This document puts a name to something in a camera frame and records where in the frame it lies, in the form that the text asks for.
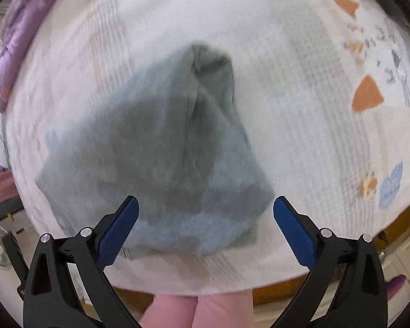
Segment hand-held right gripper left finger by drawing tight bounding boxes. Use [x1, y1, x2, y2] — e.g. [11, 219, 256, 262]
[23, 195, 140, 328]

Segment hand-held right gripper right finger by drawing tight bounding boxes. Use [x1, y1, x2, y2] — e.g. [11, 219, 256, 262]
[273, 195, 388, 328]

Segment grey hoodie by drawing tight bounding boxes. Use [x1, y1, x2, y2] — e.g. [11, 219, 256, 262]
[35, 42, 277, 258]

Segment dark maroon bench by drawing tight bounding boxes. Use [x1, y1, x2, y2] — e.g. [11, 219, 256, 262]
[0, 171, 24, 212]

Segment purple object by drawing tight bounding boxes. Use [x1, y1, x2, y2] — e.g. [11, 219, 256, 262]
[386, 275, 409, 299]

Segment person's pink pants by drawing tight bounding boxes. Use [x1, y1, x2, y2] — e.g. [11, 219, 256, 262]
[138, 290, 253, 328]

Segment printed white bed sheet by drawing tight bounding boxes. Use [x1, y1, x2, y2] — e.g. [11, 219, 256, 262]
[2, 0, 410, 296]

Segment purple floral quilt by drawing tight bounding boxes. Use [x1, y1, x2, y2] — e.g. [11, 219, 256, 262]
[0, 0, 65, 112]

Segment wooden bed frame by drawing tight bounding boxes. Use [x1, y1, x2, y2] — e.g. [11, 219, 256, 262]
[114, 208, 410, 315]

